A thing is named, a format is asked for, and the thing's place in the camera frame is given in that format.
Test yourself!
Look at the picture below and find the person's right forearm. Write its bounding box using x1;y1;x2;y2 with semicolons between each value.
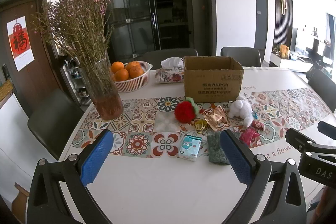
307;185;335;219

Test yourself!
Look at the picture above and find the shoe rack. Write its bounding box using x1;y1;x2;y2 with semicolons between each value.
62;67;92;106

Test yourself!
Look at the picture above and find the green scouring cloth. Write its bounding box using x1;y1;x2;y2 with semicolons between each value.
207;132;231;166

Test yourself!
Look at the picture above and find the large red snack packet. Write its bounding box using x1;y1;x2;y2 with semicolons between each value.
239;127;259;146

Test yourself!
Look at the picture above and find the blue pocket tissue pack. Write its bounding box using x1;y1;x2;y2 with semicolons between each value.
178;135;202;161

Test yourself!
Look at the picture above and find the white low cabinet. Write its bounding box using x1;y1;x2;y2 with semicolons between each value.
270;52;315;73

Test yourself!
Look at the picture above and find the white plastic basket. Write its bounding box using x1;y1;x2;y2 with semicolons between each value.
112;61;153;93

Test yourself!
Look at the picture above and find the gold foil wrapper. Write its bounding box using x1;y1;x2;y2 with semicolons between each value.
205;107;229;131

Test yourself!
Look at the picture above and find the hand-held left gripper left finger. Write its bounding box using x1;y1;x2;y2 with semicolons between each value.
28;130;114;224

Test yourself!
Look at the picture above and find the floral fabric tissue box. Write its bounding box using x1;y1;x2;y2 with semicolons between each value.
156;57;185;84

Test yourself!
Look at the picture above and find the white plush bunny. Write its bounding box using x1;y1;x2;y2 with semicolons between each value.
228;99;253;127

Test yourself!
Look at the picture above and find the dark slatted wall panel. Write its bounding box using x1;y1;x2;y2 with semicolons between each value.
272;0;293;54

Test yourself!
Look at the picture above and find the pile of oranges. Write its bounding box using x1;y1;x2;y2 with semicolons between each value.
111;61;144;82

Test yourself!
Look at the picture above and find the patterned tablecloth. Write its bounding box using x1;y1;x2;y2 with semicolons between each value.
59;65;336;224

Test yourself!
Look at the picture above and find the red plush strawberry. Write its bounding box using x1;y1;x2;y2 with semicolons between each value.
175;97;200;123

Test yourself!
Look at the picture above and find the red wall calendar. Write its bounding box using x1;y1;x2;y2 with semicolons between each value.
7;17;34;72

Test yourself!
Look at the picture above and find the grey dining chair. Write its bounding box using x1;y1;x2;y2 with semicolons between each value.
220;47;263;67
28;90;84;160
307;69;336;105
143;48;198;70

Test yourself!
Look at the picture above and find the dried flower bunch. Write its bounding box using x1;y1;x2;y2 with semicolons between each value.
31;0;114;98

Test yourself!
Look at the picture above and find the dark glass sliding door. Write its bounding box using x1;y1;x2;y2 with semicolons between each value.
87;0;218;56

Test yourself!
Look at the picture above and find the yellow ribbon candy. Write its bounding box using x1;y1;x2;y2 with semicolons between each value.
194;120;208;133

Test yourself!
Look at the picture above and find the brown cardboard box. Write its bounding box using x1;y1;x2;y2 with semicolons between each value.
183;56;244;103

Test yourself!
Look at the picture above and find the wooden chair corner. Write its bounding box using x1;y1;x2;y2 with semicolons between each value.
12;182;30;217

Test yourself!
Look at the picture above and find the brown wooden door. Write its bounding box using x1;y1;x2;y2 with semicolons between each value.
0;0;66;115

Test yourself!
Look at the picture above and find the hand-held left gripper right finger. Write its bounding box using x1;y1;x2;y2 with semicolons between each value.
219;130;307;224

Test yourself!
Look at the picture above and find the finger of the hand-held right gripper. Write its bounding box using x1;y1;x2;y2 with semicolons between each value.
318;121;336;139
286;128;336;157

